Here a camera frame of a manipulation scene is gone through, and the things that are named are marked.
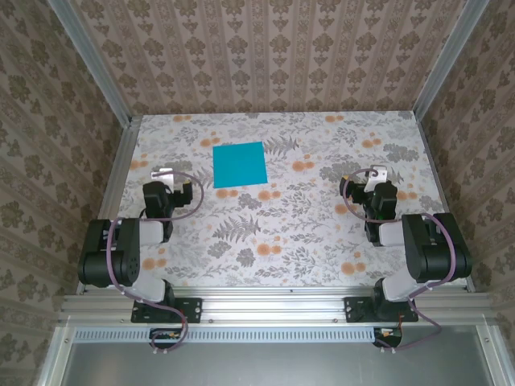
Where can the floral patterned table cover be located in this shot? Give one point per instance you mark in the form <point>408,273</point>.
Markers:
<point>301,249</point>

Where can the aluminium side rail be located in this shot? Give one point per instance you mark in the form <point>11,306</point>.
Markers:
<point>432,161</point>
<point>116,181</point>

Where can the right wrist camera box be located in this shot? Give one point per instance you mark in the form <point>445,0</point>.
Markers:
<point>378,177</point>

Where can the teal cloth square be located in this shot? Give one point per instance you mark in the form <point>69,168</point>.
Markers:
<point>239,165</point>

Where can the aluminium frame post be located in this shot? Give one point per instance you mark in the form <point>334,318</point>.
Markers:
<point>93,60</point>
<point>447,60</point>

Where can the grey metal panel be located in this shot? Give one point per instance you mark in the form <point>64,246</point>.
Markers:
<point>273,366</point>

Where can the aluminium cross rail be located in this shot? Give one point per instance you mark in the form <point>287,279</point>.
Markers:
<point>273,307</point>

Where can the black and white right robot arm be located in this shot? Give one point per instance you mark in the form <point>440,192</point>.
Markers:
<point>434,249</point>

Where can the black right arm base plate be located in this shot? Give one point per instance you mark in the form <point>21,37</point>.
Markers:
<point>351,309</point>

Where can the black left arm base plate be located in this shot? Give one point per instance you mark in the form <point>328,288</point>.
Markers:
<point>193,309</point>

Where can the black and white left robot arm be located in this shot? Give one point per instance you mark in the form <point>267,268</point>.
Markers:
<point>128,249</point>

